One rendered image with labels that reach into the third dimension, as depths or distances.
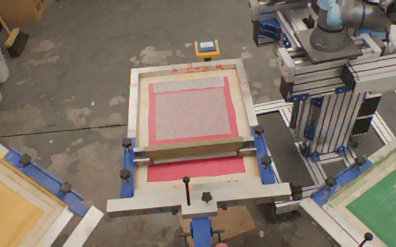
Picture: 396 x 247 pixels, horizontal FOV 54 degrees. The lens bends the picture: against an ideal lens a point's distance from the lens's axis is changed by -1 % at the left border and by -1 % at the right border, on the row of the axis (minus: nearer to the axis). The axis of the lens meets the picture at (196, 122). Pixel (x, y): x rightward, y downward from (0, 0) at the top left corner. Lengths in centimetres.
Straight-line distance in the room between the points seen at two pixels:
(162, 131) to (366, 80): 91
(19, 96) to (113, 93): 86
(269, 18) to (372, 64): 61
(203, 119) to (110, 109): 163
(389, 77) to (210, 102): 80
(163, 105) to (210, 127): 28
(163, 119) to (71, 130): 155
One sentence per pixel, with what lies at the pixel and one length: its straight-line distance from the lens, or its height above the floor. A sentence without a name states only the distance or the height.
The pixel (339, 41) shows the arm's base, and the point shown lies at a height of 130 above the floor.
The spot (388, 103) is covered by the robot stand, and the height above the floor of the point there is 21.
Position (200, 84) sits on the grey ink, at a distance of 199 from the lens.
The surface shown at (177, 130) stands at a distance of 179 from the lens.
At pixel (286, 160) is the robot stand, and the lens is 263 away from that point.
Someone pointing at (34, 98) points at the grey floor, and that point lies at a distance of 372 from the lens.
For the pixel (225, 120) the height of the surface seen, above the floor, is 96.
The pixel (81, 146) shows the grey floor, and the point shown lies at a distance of 315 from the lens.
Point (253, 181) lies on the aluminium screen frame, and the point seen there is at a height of 99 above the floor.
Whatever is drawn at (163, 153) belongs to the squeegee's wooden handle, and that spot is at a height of 103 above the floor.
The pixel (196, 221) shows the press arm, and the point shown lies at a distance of 143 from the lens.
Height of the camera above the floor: 230
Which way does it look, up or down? 48 degrees down
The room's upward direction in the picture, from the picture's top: 6 degrees counter-clockwise
